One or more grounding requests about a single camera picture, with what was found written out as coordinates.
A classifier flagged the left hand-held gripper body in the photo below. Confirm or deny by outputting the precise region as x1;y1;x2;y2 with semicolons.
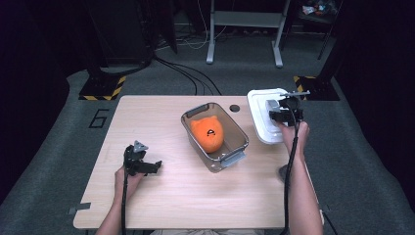
122;140;152;177

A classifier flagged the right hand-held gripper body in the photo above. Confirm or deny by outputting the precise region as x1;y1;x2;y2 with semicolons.
278;90;311;127

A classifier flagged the white lid with grey handle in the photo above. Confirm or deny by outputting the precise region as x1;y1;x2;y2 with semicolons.
247;87;297;145

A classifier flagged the grey transparent storage box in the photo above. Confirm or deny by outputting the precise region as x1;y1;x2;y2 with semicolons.
180;102;250;173

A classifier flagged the orange plush toy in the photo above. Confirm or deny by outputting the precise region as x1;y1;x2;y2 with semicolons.
190;115;225;154

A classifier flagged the person's left hand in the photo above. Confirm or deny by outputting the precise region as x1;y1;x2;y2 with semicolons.
114;165;146;205

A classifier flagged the person's right hand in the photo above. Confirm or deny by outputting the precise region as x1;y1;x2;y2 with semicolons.
277;120;310;161

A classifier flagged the black yellow striped stand base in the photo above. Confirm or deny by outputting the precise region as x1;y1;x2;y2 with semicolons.
293;75;341;102
78;74;127;102

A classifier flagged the colourful clutter on shelf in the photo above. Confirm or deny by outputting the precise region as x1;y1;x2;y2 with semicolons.
301;0;339;18

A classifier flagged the black cabinet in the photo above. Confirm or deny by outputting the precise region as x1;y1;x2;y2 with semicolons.
86;0;155;67

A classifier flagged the left hand-held gripper black cable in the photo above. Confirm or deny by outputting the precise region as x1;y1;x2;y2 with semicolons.
120;148;131;235

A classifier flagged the hand-held gripper black cable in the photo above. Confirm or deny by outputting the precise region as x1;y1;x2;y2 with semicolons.
280;101;300;235
120;148;131;235

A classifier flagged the right hand-held gripper black cable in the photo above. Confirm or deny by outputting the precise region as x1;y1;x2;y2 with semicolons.
280;101;300;235

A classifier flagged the black floor cable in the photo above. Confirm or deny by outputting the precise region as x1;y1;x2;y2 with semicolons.
160;58;223;96
154;56;199;96

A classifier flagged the white metal desk frame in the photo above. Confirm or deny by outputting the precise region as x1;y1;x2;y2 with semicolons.
206;0;292;69

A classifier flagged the white floor cable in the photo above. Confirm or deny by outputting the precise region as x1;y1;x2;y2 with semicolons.
180;0;229;51

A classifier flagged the thin black cable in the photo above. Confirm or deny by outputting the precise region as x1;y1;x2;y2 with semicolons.
322;211;339;235

